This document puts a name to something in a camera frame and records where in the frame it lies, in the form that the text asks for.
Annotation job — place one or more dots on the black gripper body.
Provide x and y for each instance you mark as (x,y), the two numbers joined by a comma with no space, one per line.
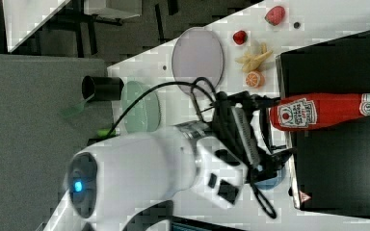
(232,124)

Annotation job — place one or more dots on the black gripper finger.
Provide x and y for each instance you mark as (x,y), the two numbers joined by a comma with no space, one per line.
(264,102)
(279,159)

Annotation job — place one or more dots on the red ketchup bottle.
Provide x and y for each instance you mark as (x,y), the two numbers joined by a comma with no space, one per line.
(318,110)

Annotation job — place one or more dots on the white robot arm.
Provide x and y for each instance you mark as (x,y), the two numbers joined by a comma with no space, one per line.
(127,183)

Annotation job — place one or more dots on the black steel toaster oven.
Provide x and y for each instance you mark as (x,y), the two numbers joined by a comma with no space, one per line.
(330,172)

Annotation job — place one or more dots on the orange slice toy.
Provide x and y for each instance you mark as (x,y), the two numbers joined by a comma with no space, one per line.
(255,79)

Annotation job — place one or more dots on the blue bowl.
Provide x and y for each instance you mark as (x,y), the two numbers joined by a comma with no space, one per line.
(272,182)

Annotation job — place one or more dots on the yellow fries toy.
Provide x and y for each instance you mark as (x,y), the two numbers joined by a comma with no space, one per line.
(251,62)

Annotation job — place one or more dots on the small red tomato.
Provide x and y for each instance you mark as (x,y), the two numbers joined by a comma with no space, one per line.
(240,37)

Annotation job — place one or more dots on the lilac round plate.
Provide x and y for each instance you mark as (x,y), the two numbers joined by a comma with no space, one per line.
(198,53)

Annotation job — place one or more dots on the red green strawberry toy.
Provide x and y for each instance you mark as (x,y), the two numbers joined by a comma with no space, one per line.
(275,15)

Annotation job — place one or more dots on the green perforated colander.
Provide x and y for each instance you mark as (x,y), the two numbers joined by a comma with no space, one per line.
(145,115)

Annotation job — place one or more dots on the green lime toy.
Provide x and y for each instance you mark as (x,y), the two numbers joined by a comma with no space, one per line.
(102,133)

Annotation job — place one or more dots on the black cylindrical cup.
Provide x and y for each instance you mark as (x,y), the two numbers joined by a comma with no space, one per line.
(102,88)

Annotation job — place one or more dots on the green spatula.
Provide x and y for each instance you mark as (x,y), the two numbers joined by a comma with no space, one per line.
(75,109)

